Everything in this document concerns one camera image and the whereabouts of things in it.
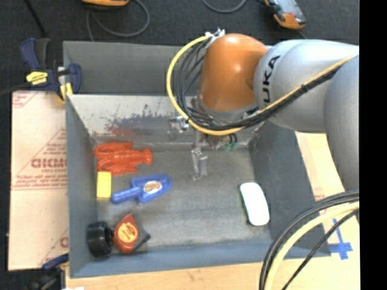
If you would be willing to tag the orange and black tape measure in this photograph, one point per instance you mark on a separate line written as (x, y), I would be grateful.
(127, 234)

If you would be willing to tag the grey metal bin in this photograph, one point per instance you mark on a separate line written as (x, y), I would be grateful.
(196, 216)

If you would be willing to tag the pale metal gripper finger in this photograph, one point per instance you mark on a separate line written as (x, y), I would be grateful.
(195, 165)
(203, 166)

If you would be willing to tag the yellow block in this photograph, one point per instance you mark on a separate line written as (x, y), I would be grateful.
(104, 185)

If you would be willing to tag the black ribbed wheel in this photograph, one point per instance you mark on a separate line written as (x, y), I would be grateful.
(98, 239)

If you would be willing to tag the white oval pad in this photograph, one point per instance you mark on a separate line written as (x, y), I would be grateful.
(255, 204)

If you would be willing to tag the red toy lobster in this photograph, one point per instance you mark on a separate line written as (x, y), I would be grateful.
(121, 159)

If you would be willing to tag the blue plastic scoop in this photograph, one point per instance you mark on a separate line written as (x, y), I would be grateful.
(148, 188)

